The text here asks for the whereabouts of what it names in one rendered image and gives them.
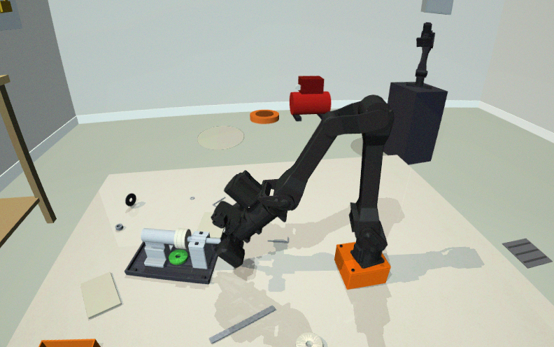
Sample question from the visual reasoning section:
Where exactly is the green ring spacer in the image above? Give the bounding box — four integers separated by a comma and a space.
169, 250, 189, 264

